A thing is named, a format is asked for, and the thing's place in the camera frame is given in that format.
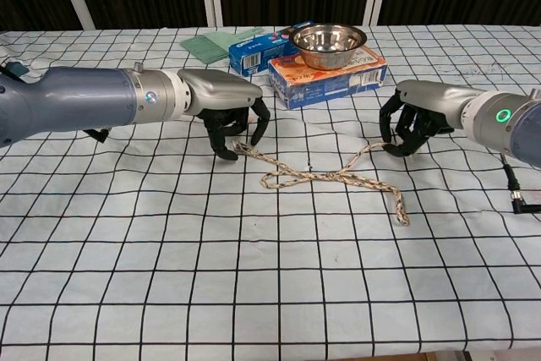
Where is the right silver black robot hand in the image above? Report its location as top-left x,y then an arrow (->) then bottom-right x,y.
378,79 -> 488,159

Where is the beige braided rope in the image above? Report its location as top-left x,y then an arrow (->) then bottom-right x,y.
230,139 -> 412,227

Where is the white checkered tablecloth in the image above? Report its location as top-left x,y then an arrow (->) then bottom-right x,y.
0,25 -> 541,356

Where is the blue cookie box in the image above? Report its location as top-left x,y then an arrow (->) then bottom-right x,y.
228,27 -> 297,78

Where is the green hand brush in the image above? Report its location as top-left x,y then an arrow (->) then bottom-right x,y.
180,26 -> 265,67

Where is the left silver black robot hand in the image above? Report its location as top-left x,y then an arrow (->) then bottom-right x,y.
177,68 -> 271,162

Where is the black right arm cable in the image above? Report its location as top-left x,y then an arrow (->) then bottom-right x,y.
501,153 -> 541,215

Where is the stainless steel bowl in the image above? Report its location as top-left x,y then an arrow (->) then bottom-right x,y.
288,24 -> 368,71

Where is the orange cracker box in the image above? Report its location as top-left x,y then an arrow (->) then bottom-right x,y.
267,46 -> 388,111

